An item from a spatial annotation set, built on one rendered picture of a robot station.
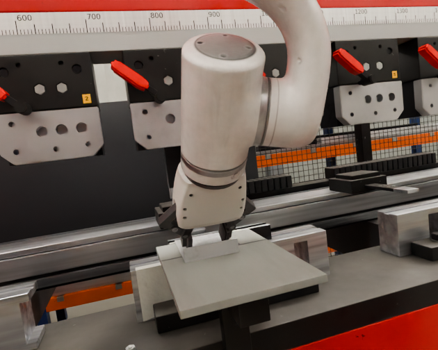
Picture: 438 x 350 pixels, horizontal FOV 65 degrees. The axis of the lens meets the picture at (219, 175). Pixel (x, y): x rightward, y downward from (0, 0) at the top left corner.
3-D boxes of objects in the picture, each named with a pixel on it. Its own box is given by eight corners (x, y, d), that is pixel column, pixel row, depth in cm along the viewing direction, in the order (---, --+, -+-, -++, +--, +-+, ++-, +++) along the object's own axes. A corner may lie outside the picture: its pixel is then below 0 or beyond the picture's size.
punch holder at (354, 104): (343, 126, 67) (335, 39, 66) (319, 128, 76) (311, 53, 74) (404, 118, 71) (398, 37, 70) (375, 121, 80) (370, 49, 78)
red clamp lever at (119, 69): (114, 55, 51) (169, 94, 54) (115, 62, 55) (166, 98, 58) (108, 65, 51) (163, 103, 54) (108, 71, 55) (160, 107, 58)
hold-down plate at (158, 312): (158, 335, 55) (155, 317, 55) (154, 319, 61) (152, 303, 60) (320, 292, 63) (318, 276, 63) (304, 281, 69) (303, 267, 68)
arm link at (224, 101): (254, 131, 46) (185, 125, 45) (272, 32, 37) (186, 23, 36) (256, 175, 40) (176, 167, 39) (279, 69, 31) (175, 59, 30)
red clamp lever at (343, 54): (343, 44, 62) (379, 77, 64) (329, 51, 66) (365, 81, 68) (338, 53, 62) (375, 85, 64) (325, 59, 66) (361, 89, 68)
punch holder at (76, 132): (1, 167, 52) (-19, 55, 50) (18, 165, 60) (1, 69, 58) (105, 154, 56) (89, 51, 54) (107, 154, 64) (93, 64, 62)
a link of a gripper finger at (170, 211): (199, 187, 48) (211, 208, 52) (149, 208, 48) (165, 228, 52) (201, 193, 47) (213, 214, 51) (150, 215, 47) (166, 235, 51)
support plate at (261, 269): (180, 320, 36) (179, 311, 36) (156, 252, 61) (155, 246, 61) (328, 282, 41) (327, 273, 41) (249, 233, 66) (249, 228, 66)
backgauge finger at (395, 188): (393, 201, 81) (391, 180, 80) (329, 190, 106) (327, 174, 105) (433, 193, 84) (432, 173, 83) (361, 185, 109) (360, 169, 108)
